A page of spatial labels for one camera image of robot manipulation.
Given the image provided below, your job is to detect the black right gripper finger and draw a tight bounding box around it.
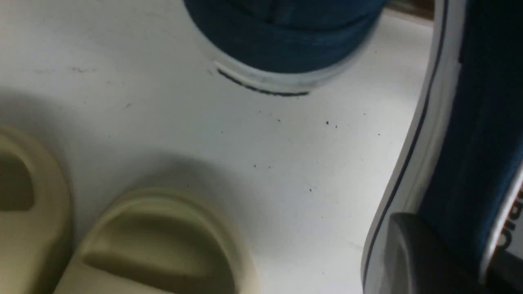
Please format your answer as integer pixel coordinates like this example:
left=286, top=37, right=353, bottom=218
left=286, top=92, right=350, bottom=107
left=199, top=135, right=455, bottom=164
left=386, top=213, right=490, bottom=294

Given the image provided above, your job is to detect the navy slip-on shoe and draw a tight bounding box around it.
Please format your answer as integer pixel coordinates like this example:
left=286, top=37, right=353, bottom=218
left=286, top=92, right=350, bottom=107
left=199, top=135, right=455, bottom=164
left=361, top=0, right=523, bottom=294
left=183, top=0, right=386, bottom=97

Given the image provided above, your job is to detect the olive foam slide right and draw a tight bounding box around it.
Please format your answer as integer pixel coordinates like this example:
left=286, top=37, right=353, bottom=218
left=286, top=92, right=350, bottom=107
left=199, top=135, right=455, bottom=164
left=54, top=189, right=261, bottom=294

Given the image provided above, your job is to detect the olive foam slide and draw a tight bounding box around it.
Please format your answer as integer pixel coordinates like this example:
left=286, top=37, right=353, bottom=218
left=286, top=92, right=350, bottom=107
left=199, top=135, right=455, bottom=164
left=54, top=189, right=261, bottom=294
left=0, top=125, right=73, bottom=294

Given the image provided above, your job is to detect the olive foam slide left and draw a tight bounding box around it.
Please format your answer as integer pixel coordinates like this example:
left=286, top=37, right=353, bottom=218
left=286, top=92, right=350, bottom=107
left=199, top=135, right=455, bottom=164
left=0, top=125, right=73, bottom=294

